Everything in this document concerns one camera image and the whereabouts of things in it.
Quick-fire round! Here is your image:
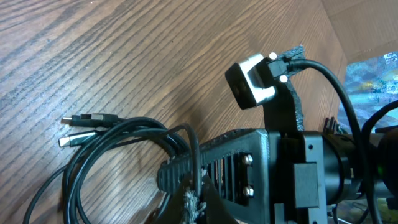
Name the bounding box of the black cable bundle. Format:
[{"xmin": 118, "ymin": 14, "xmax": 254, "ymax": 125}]
[{"xmin": 22, "ymin": 113, "xmax": 203, "ymax": 224}]

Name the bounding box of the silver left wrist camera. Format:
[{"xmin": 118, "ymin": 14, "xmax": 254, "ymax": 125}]
[{"xmin": 225, "ymin": 53, "xmax": 277, "ymax": 110}]

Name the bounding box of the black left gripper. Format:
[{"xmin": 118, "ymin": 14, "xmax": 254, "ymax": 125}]
[{"xmin": 198, "ymin": 129, "xmax": 342, "ymax": 223}]

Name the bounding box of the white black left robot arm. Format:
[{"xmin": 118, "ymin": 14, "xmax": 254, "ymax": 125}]
[{"xmin": 157, "ymin": 102, "xmax": 397, "ymax": 223}]

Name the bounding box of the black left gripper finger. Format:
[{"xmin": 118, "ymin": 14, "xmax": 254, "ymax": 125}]
[{"xmin": 157, "ymin": 152, "xmax": 224, "ymax": 198}]

